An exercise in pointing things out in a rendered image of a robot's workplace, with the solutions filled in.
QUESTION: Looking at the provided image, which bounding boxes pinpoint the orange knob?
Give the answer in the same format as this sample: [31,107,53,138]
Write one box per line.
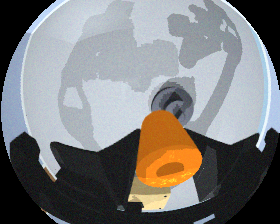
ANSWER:
[136,111,202,187]

